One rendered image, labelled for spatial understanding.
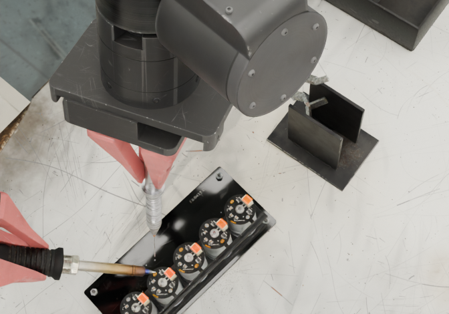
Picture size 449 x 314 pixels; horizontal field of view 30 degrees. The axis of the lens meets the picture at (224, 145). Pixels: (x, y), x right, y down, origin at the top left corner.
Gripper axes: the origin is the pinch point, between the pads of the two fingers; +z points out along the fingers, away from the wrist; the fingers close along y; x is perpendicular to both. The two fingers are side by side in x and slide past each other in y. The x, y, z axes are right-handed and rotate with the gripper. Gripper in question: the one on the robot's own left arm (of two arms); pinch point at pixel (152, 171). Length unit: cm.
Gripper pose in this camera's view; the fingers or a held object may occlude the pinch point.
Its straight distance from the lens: 55.6
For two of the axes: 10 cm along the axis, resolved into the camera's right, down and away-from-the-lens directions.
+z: -0.5, 6.4, 7.6
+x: 3.5, -7.0, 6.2
